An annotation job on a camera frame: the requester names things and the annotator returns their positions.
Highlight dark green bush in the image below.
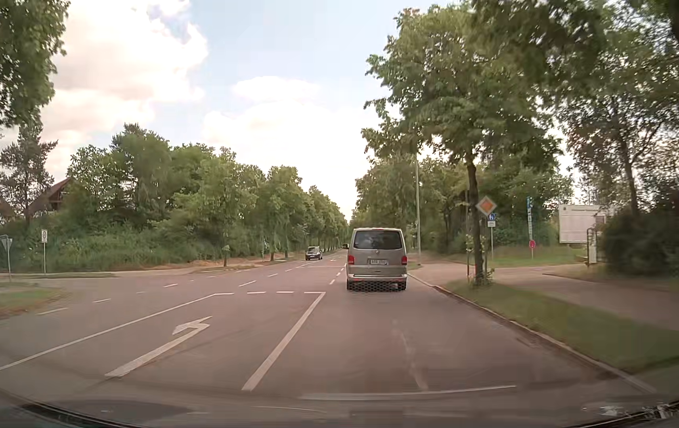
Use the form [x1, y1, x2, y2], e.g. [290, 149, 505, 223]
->
[600, 205, 679, 281]

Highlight diamond road sign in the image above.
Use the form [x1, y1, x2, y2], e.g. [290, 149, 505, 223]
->
[475, 195, 498, 260]

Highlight row of trees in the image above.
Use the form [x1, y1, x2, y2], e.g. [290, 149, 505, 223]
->
[351, 151, 471, 255]
[0, 124, 350, 267]

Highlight grey asphalt road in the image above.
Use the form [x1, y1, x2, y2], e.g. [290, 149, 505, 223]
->
[0, 252, 661, 400]

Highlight large roadside tree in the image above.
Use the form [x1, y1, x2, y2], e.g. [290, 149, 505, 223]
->
[364, 0, 561, 286]

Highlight group of tall trees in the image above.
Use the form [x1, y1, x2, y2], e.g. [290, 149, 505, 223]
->
[544, 0, 679, 280]

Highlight grey lamp post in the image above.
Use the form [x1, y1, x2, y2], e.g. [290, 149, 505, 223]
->
[414, 153, 421, 260]

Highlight sandy verge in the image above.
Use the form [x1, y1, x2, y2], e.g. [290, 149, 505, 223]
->
[112, 254, 295, 277]

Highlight grass verge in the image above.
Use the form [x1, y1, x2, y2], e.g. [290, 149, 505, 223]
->
[445, 278, 679, 387]
[0, 287, 68, 327]
[446, 245, 587, 268]

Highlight car's own bonnet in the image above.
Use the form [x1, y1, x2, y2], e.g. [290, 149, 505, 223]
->
[0, 380, 679, 428]

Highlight white billboard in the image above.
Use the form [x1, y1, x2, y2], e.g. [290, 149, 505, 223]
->
[557, 204, 609, 266]

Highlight large leafy tree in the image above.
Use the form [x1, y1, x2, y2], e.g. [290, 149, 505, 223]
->
[0, 0, 71, 215]

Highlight silver van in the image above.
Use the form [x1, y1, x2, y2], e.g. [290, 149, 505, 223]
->
[342, 227, 409, 292]

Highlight road markings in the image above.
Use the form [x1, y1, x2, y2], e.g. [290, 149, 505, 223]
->
[0, 256, 518, 401]

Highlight green bushes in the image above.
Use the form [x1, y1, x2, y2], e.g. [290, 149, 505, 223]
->
[0, 223, 227, 273]

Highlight blue and red road sign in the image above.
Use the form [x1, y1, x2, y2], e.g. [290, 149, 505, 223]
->
[526, 197, 536, 260]

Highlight triangular road sign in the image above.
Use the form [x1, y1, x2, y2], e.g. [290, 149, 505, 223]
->
[0, 234, 13, 281]

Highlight grey paved path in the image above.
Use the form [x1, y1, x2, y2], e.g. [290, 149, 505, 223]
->
[409, 260, 679, 335]

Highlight brown roofed building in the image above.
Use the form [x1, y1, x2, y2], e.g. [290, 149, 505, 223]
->
[25, 178, 73, 218]

